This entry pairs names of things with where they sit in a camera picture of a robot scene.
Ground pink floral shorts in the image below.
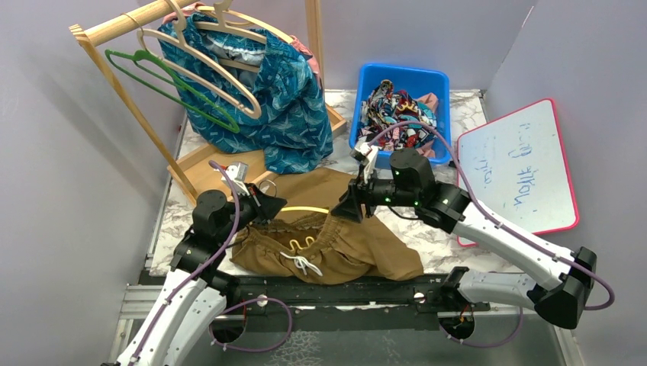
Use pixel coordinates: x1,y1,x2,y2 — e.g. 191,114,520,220
290,35,322,85

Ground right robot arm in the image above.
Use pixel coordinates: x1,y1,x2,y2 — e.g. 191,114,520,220
331,143,597,329

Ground teal patterned shorts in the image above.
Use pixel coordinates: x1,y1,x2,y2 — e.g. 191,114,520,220
178,12,333,174

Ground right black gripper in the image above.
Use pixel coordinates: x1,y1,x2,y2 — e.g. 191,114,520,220
331,164,419,223

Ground green hanger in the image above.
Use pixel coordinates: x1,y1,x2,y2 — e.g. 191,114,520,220
105,49,241,134

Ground mustard brown shorts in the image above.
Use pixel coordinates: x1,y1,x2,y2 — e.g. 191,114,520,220
230,168,423,284

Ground wooden clothes rack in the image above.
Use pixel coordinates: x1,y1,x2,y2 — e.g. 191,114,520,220
69,1,347,206

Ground blue plastic bin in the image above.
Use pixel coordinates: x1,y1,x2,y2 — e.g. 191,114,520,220
349,63,452,169

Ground beige wooden hanger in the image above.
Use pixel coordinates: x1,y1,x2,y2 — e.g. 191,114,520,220
137,1,262,119
194,1,295,50

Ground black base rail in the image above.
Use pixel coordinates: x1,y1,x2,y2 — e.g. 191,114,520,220
139,270,544,335

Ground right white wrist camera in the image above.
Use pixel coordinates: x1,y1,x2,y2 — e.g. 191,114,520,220
350,143,380,185

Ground pink framed whiteboard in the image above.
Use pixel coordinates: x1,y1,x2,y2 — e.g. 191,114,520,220
457,98,580,235

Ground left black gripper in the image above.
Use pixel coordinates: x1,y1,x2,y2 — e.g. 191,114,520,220
217,182,288,242

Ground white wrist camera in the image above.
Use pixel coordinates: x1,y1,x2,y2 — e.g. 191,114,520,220
350,143,380,185
221,162,249,196

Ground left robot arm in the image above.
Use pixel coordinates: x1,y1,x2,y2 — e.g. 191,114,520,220
115,184,287,365

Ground yellow hanger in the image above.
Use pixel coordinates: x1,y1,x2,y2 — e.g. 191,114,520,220
259,176,327,253

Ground comic print shorts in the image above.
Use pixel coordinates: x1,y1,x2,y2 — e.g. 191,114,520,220
358,79,429,152

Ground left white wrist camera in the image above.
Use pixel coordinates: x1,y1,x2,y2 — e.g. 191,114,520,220
221,162,249,196

